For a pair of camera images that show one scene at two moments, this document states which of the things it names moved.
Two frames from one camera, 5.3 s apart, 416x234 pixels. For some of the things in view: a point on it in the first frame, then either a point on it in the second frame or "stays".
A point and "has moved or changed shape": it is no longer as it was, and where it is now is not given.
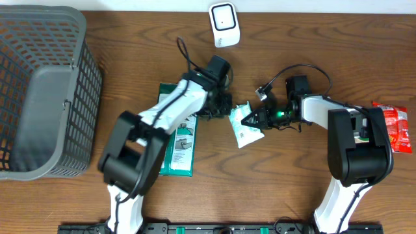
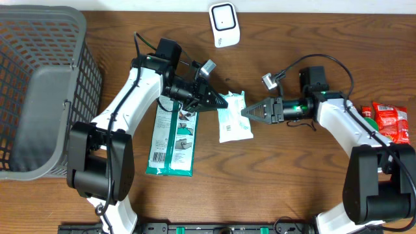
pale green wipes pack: (244, 134) has moved or changed shape
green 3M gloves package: (180, 157) stays
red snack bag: (396, 118) stays
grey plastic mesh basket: (51, 92) stays
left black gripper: (214, 113) → (203, 90)
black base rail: (212, 228) stays
